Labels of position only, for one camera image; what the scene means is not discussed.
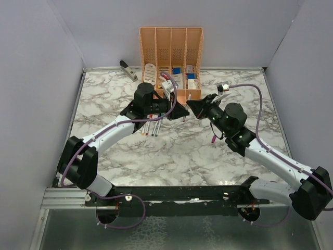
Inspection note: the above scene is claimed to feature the peach plastic desk organizer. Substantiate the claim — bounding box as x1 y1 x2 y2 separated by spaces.
139 27 203 105

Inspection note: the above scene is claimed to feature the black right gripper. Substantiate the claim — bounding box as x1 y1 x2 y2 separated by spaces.
187 93 230 136

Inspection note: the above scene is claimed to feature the white red labelled box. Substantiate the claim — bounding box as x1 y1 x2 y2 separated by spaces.
187 79 199 90

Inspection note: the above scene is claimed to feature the red white pen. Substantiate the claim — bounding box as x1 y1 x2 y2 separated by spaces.
145 122 151 135

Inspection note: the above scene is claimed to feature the green white pen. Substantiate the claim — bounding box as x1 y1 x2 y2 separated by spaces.
155 122 161 137

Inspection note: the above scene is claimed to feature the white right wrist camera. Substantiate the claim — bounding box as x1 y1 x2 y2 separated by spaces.
212 81 230 103

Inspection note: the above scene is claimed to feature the pink white pen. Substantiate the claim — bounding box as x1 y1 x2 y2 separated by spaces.
182 93 191 122

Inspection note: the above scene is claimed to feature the grey black stapler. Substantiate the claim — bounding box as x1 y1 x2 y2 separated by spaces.
119 60 137 82

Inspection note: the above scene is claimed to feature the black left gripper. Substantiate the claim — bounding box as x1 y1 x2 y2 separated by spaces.
145 91 190 121

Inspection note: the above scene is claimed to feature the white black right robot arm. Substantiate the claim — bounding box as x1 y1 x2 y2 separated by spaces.
187 94 332 221

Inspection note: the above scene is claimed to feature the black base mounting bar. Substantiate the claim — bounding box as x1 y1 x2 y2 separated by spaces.
85 177 269 217

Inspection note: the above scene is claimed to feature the white oval label card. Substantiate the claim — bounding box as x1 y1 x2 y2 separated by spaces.
143 63 157 85

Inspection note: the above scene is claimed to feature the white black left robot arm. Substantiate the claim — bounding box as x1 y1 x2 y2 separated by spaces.
57 80 189 206

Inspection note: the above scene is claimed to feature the blue small box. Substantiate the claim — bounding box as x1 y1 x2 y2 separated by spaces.
172 67 182 74

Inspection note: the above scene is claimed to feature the blue white pen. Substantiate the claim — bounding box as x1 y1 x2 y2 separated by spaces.
151 121 159 136

